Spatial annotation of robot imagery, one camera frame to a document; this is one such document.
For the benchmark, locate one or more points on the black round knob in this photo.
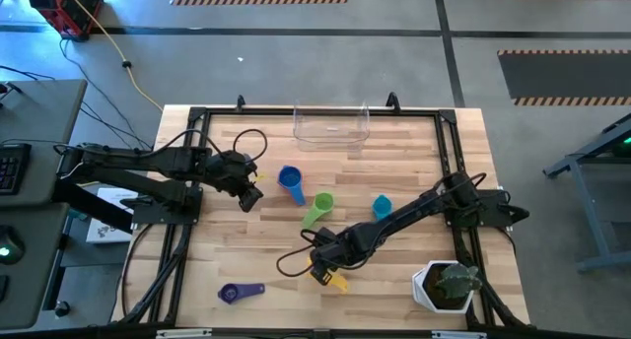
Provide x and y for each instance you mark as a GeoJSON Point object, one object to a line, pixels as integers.
{"type": "Point", "coordinates": [62, 309]}

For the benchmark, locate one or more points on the green cactus plant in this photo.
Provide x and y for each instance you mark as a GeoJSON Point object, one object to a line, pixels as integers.
{"type": "Point", "coordinates": [456, 280]}

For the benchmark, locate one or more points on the green measuring cup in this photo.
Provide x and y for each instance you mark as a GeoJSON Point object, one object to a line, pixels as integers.
{"type": "Point", "coordinates": [324, 202]}

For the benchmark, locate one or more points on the blue grey metal table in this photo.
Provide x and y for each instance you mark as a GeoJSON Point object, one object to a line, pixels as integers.
{"type": "Point", "coordinates": [586, 201]}

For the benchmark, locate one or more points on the blue measuring cup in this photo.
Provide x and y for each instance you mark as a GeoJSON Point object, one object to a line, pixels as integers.
{"type": "Point", "coordinates": [290, 177]}

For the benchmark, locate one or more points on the black computer mouse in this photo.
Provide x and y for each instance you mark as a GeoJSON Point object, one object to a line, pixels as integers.
{"type": "Point", "coordinates": [10, 245]}

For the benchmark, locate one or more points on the black desk support bar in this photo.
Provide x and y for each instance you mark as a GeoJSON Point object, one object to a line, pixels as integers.
{"type": "Point", "coordinates": [89, 206]}

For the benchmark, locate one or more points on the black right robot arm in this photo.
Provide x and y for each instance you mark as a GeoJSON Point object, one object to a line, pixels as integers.
{"type": "Point", "coordinates": [409, 211]}

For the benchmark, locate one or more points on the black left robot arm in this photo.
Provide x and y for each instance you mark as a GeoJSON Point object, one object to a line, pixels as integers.
{"type": "Point", "coordinates": [148, 159]}

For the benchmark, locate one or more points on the white geometric plant pot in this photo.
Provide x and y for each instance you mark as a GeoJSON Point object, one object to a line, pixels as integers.
{"type": "Point", "coordinates": [419, 290]}

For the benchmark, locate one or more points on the clear plastic basket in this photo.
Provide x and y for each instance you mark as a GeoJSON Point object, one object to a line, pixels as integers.
{"type": "Point", "coordinates": [330, 137]}

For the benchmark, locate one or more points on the teal measuring cup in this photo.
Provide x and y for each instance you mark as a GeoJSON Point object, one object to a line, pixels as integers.
{"type": "Point", "coordinates": [381, 207]}

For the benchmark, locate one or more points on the white printed booklet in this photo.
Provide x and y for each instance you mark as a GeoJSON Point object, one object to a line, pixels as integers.
{"type": "Point", "coordinates": [106, 230]}

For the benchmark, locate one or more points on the black keyboard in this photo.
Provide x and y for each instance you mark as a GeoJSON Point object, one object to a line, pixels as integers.
{"type": "Point", "coordinates": [12, 169]}

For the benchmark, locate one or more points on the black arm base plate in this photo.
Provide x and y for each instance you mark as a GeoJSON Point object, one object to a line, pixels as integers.
{"type": "Point", "coordinates": [162, 213]}
{"type": "Point", "coordinates": [493, 213]}

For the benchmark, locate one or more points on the yellow measuring cup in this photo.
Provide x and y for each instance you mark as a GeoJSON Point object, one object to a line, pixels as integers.
{"type": "Point", "coordinates": [339, 283]}

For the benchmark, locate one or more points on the grey desk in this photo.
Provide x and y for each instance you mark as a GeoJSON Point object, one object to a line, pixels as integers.
{"type": "Point", "coordinates": [39, 117]}

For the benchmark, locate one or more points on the black table frame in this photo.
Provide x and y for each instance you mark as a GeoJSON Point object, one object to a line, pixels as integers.
{"type": "Point", "coordinates": [320, 112]}

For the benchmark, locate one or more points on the white table edge bracket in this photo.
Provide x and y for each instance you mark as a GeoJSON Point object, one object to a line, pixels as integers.
{"type": "Point", "coordinates": [182, 333]}
{"type": "Point", "coordinates": [458, 334]}

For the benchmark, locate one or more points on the red tool box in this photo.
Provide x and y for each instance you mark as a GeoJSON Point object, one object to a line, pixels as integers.
{"type": "Point", "coordinates": [69, 9]}

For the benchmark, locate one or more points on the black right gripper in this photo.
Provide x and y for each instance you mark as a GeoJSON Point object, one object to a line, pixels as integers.
{"type": "Point", "coordinates": [340, 250]}

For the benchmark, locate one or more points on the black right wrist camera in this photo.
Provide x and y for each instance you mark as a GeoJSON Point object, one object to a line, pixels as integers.
{"type": "Point", "coordinates": [326, 235]}

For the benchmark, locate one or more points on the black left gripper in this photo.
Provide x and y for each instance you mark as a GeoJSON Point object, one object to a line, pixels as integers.
{"type": "Point", "coordinates": [229, 171]}

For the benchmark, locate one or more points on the purple measuring cup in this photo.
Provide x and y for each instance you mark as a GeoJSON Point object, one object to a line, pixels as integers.
{"type": "Point", "coordinates": [231, 293]}

